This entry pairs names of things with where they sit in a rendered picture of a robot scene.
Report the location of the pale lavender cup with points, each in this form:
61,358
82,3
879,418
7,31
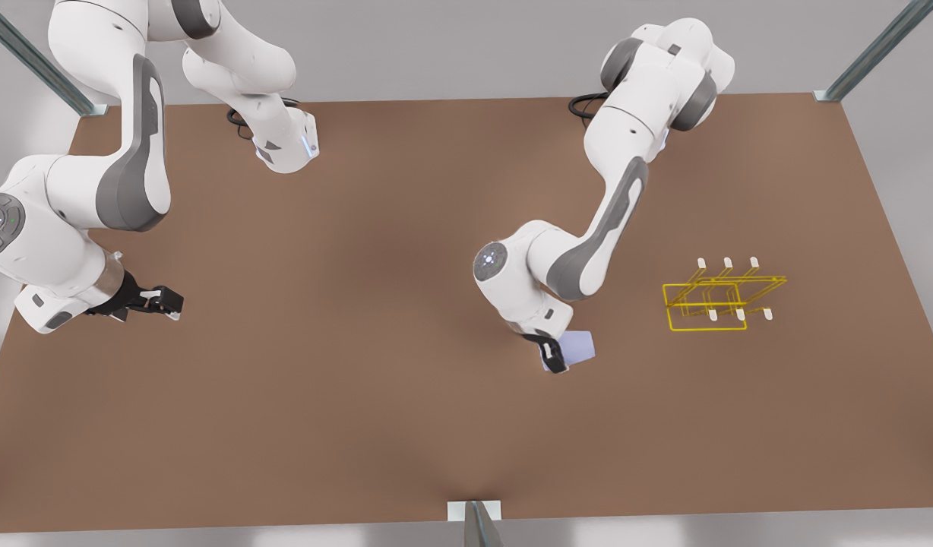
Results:
579,347

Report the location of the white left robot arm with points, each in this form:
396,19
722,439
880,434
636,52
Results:
626,114

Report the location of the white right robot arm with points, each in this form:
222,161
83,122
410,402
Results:
71,190

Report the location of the silver frame post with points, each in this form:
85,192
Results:
33,55
478,524
877,49

